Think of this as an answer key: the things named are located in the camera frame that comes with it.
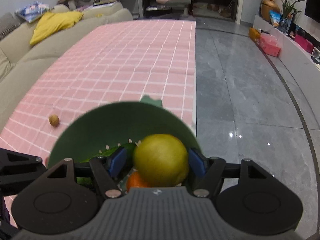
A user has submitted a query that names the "green cucumber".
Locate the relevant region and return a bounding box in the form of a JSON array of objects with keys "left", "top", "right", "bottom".
[{"left": 76, "top": 142, "right": 136, "bottom": 182}]

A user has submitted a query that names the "orange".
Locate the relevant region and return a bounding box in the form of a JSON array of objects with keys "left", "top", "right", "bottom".
[{"left": 126, "top": 171, "right": 151, "bottom": 192}]

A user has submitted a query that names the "green colander bowl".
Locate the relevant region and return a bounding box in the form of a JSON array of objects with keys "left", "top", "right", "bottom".
[{"left": 47, "top": 95, "right": 203, "bottom": 193}]

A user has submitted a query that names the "large green pear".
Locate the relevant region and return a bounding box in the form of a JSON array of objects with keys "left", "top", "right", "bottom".
[{"left": 133, "top": 134, "right": 189, "bottom": 187}]

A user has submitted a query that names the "pink checkered tablecloth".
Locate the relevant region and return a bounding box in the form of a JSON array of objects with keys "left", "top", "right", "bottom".
[{"left": 0, "top": 19, "right": 197, "bottom": 230}]

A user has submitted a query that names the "beige sofa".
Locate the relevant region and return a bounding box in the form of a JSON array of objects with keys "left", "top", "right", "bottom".
[{"left": 1, "top": 3, "right": 133, "bottom": 128}]

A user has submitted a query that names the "pink storage box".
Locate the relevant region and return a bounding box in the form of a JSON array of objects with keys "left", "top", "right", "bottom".
[{"left": 259, "top": 33, "right": 281, "bottom": 57}]

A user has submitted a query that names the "white tv console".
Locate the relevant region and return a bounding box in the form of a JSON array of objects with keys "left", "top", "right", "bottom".
[{"left": 253, "top": 14, "right": 320, "bottom": 91}]

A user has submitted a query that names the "yellow box on floor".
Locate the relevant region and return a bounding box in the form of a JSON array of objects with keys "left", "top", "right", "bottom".
[{"left": 248, "top": 27, "right": 261, "bottom": 43}]

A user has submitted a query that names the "yellow cushion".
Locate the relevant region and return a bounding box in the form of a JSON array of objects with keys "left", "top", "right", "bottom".
[{"left": 29, "top": 11, "right": 84, "bottom": 46}]

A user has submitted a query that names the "magenta box on console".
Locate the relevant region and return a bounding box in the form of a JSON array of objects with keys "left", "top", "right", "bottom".
[{"left": 295, "top": 34, "right": 314, "bottom": 54}]

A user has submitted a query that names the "blue patterned cushion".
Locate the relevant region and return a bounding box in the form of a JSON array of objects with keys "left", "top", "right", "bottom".
[{"left": 15, "top": 1, "right": 54, "bottom": 23}]

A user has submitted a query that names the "blue snack bag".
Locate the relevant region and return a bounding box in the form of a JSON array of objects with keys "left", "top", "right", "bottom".
[{"left": 269, "top": 10, "right": 281, "bottom": 28}]

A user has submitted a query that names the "golden vase with dried flowers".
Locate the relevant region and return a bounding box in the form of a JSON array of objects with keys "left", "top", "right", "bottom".
[{"left": 259, "top": 0, "right": 280, "bottom": 22}]

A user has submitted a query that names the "green potted plant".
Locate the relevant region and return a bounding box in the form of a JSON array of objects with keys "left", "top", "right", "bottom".
[{"left": 278, "top": 0, "right": 305, "bottom": 33}]

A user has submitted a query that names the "black television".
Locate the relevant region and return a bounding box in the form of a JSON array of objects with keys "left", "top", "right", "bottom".
[{"left": 304, "top": 0, "right": 320, "bottom": 23}]

